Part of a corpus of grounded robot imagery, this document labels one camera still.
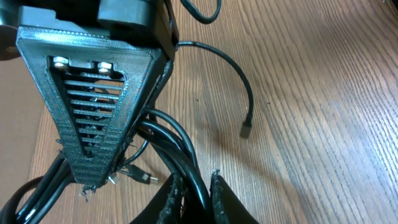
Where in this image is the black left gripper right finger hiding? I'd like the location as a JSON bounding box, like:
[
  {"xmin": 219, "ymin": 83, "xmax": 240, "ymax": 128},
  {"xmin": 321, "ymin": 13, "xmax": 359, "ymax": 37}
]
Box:
[{"xmin": 210, "ymin": 169, "xmax": 258, "ymax": 224}]

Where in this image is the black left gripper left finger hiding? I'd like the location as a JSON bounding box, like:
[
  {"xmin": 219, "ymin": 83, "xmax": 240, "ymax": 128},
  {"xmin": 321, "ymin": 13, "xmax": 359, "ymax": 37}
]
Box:
[{"xmin": 130, "ymin": 174, "xmax": 184, "ymax": 224}]

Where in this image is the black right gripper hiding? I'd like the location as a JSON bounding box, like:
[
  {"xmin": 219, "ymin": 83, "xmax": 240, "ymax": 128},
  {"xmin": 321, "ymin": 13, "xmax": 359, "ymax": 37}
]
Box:
[{"xmin": 1, "ymin": 0, "xmax": 178, "ymax": 188}]

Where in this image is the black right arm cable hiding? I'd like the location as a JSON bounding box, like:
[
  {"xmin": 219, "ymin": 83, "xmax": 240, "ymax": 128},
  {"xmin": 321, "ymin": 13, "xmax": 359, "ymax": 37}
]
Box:
[{"xmin": 180, "ymin": 0, "xmax": 222, "ymax": 25}]

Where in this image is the black USB cable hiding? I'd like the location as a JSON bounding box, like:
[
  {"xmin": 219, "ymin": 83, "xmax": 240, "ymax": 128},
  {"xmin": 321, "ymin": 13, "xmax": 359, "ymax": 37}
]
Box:
[{"xmin": 0, "ymin": 40, "xmax": 255, "ymax": 224}]

